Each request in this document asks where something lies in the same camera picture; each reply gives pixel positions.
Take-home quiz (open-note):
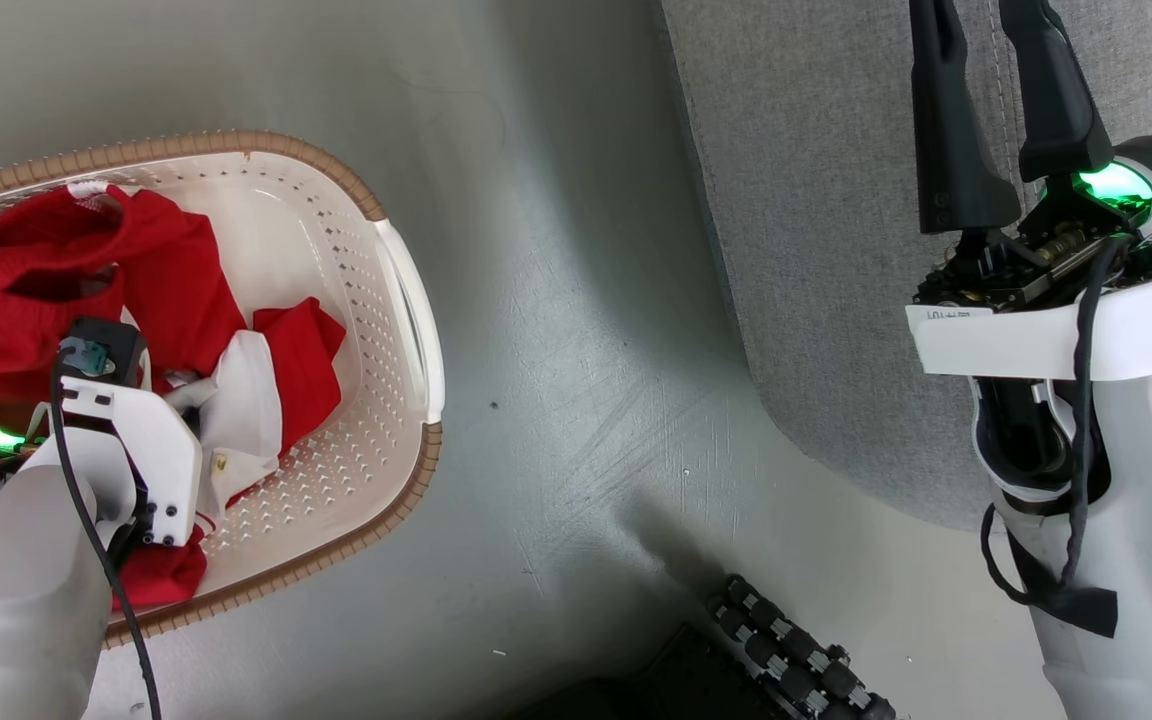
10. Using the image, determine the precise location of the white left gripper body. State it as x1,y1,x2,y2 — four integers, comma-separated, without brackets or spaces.
0,378,205,547

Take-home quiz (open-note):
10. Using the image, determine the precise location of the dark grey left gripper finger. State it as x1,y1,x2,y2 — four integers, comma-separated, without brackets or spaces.
164,374,220,413

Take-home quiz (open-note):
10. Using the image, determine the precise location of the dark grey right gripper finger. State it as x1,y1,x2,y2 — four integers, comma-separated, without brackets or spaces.
908,0,1023,237
998,0,1115,185

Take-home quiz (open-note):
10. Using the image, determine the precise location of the red and white garment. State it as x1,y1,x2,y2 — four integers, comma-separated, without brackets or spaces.
0,183,347,613

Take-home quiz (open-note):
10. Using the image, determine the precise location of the white perforated laundry basket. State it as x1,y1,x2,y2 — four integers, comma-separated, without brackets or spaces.
0,130,445,649

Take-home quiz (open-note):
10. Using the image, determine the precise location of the grey fabric sofa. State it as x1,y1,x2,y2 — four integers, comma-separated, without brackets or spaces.
658,0,1152,531

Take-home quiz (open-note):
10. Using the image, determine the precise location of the black roller wheel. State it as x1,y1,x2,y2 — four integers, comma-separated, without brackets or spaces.
706,573,897,720

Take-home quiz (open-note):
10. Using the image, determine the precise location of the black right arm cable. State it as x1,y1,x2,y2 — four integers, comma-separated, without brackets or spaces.
979,235,1137,639

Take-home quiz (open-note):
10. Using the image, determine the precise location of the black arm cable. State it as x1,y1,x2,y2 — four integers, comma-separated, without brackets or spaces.
979,235,1137,639
48,340,165,720

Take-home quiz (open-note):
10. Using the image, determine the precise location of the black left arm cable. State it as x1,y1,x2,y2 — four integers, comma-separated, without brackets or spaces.
48,340,165,720

